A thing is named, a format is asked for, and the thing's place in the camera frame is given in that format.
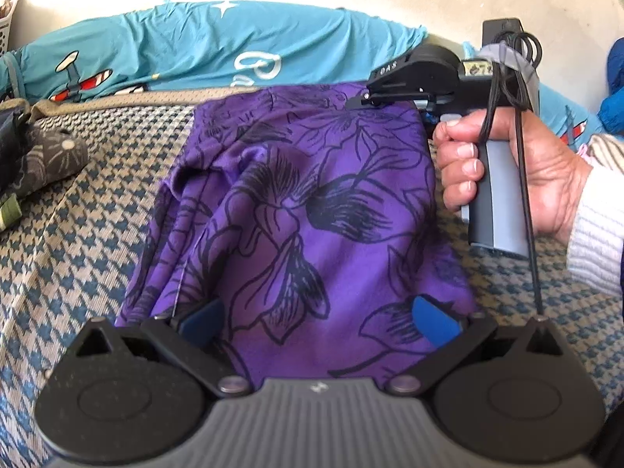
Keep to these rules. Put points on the pink folded garment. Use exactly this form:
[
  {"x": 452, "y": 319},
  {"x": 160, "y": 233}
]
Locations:
[{"x": 583, "y": 157}]

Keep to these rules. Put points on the grey patterned garment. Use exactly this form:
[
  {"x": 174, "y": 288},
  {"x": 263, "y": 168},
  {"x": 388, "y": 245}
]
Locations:
[{"x": 53, "y": 156}]

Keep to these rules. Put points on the cream striped folded garment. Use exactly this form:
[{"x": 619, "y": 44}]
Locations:
[{"x": 609, "y": 153}]

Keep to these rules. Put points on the purple floral top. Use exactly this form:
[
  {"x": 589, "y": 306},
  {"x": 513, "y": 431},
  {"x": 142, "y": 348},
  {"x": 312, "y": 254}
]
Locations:
[{"x": 302, "y": 204}]

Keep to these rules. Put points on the white laundry basket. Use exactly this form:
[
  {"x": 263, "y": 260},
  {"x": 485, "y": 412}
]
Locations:
[{"x": 7, "y": 24}]

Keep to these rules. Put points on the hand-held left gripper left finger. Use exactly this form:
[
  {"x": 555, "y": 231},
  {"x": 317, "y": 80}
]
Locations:
[{"x": 204, "y": 319}]

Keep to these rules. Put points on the person's right hand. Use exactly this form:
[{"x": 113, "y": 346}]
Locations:
[{"x": 551, "y": 180}]

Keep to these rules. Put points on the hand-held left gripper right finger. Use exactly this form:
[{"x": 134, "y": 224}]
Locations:
[{"x": 434, "y": 321}]

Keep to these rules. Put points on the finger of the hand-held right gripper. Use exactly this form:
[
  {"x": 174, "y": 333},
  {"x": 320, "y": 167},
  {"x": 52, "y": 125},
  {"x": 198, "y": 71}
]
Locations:
[{"x": 390, "y": 88}]

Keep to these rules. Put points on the person's right forearm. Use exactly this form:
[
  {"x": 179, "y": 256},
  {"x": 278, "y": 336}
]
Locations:
[{"x": 597, "y": 234}]

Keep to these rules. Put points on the blue jacket with orange trim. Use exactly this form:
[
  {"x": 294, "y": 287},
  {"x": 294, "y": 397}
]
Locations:
[{"x": 614, "y": 92}]

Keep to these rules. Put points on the blue beige houndstooth blanket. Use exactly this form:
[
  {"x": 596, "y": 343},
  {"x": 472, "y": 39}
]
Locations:
[{"x": 87, "y": 253}]

